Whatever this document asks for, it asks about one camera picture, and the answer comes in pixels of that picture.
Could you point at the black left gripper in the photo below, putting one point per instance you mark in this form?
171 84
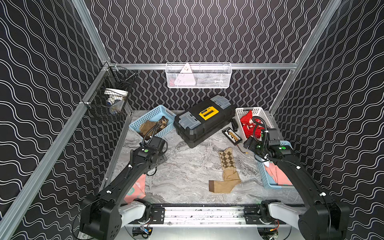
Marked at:
160 149

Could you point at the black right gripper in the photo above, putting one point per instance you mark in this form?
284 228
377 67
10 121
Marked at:
251 146

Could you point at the tan plain sock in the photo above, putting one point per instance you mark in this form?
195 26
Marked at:
230 174

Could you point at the black toolbox yellow handle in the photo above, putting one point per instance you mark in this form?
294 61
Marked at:
201 121

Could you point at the tan argyle sock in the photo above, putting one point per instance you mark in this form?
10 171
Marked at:
163 122

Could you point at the clear wall-mounted basket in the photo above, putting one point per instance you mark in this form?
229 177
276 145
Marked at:
198 75

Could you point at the red santa sock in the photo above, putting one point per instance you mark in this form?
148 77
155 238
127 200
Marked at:
251 128

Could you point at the pink sock left edge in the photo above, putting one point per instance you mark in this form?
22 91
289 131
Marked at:
137 191

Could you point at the white perforated plastic basket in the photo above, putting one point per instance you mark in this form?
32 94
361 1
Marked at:
257 111

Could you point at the pink dotted sock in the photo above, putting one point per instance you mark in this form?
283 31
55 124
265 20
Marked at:
277 174

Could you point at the left light blue basket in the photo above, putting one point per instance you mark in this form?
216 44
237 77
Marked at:
155 115

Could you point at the black stapler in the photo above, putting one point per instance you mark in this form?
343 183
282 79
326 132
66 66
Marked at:
235 125

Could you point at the right light blue basket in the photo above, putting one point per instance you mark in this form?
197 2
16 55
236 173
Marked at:
267 180

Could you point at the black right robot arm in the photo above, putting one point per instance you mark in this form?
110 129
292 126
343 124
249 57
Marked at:
313 196

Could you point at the black wire wall basket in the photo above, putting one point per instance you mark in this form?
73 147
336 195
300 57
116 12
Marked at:
110 101

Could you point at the black board yellow connectors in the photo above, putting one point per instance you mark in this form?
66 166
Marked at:
232 136

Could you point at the brown sock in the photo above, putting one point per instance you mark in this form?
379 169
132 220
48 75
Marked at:
146 129

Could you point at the light blue basket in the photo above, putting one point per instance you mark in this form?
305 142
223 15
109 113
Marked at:
155 115
267 180

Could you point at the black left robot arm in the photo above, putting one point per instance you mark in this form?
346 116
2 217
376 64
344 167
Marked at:
99 217

